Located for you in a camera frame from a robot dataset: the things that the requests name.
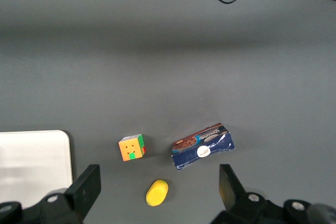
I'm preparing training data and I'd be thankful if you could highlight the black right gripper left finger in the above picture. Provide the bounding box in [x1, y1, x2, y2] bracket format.
[39, 164, 102, 224]

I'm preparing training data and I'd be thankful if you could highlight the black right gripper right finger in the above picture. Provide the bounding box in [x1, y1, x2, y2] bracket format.
[218, 164, 286, 224]

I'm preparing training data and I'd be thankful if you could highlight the pale pink plastic tray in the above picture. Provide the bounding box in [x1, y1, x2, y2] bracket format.
[0, 130, 74, 209]

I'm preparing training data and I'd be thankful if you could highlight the orange puzzle cube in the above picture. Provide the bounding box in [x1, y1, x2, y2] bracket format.
[118, 133, 147, 162]

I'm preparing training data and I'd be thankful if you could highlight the yellow lemon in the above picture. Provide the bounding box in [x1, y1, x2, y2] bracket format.
[145, 179, 170, 207]

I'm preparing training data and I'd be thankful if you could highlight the blue chocolate cookie box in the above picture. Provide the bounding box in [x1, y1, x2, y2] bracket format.
[171, 122, 236, 172]

